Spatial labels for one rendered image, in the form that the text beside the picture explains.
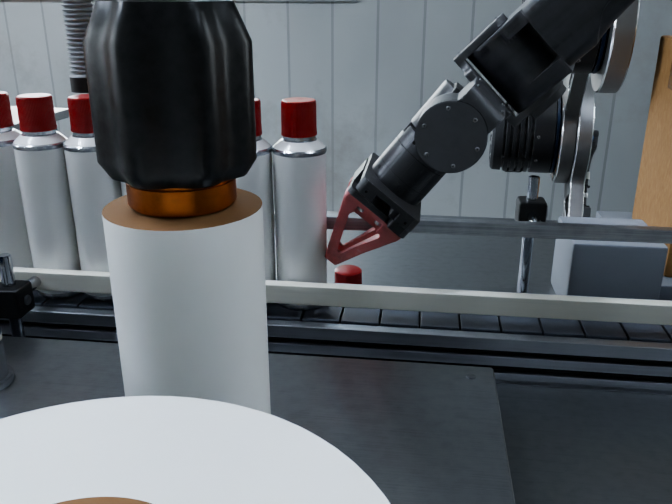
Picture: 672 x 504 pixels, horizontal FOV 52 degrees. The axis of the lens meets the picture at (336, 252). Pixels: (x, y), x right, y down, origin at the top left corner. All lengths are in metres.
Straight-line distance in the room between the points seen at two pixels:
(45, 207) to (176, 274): 0.39
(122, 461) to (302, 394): 0.31
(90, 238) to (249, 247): 0.37
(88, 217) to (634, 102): 2.71
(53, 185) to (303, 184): 0.25
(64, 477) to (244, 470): 0.06
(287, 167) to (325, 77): 2.55
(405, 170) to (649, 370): 0.29
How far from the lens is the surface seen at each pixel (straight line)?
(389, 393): 0.56
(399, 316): 0.68
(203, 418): 0.28
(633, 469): 0.61
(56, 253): 0.75
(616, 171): 3.23
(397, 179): 0.63
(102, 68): 0.37
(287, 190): 0.65
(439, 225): 0.70
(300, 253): 0.67
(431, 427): 0.53
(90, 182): 0.71
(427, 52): 3.11
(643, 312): 0.69
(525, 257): 0.79
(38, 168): 0.73
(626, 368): 0.69
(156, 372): 0.40
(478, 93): 0.55
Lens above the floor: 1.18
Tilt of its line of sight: 21 degrees down
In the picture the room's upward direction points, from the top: straight up
